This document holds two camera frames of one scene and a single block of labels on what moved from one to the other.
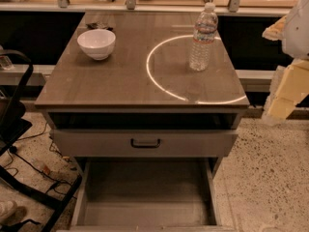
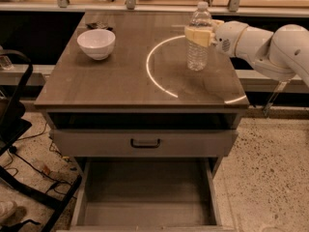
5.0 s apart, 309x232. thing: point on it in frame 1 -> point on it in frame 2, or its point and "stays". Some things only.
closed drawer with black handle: [144, 142] stays
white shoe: [8, 209] stays
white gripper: [297, 33] -> [226, 38]
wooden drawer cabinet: [149, 132] stays
